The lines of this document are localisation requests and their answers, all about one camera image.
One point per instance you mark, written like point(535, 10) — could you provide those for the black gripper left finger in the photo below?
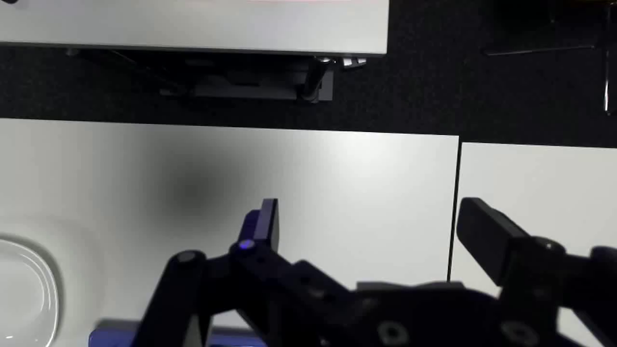
point(286, 305)

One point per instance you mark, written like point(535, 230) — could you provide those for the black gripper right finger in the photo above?
point(537, 278)

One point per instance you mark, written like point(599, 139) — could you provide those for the white plate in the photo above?
point(30, 305)

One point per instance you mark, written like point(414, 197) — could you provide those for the black bracket under table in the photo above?
point(252, 77)

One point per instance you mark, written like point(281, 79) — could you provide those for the thin metal rod frame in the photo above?
point(560, 25)

